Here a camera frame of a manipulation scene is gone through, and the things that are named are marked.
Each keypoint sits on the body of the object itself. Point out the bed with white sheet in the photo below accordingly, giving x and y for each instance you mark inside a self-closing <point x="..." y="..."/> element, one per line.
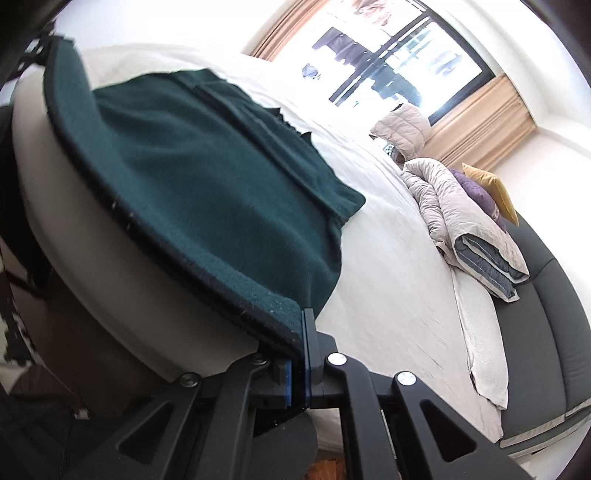
<point x="392" y="277"/>

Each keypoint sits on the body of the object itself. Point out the hanging dark trousers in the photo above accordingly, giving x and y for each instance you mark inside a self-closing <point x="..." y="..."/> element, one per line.
<point x="341" y="46"/>

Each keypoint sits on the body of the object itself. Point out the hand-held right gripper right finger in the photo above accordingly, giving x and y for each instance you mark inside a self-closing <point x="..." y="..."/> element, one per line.
<point x="307" y="369"/>

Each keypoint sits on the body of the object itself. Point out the white pillow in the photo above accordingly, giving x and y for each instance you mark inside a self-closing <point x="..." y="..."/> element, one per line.
<point x="480" y="341"/>

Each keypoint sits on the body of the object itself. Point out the glass balcony door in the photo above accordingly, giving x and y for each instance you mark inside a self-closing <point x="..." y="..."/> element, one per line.
<point x="415" y="46"/>

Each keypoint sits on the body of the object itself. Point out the yellow pillow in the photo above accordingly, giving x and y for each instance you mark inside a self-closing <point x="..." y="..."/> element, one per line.
<point x="501" y="194"/>

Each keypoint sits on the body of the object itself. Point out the beige curtain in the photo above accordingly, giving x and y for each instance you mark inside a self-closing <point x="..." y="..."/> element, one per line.
<point x="286" y="32"/>
<point x="480" y="124"/>

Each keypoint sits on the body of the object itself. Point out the purple pillow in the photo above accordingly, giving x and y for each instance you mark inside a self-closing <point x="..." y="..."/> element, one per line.
<point x="475" y="194"/>

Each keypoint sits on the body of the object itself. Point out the beige puffer vest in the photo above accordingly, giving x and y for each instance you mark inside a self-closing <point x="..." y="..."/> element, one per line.
<point x="406" y="127"/>

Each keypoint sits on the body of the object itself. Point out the dark green sweater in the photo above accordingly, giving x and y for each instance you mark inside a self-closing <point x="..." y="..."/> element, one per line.
<point x="184" y="184"/>

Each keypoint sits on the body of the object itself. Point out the grey upholstered headboard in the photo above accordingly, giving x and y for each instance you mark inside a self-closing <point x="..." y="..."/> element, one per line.
<point x="545" y="323"/>

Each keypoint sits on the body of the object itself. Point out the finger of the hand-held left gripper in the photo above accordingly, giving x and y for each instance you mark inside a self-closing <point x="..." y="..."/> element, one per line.
<point x="34" y="50"/>

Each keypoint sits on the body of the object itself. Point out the folded beige duvet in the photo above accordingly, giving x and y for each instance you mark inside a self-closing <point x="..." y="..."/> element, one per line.
<point x="443" y="207"/>

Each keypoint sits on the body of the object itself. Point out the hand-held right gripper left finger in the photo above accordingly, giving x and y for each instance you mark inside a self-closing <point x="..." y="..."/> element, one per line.
<point x="288" y="383"/>

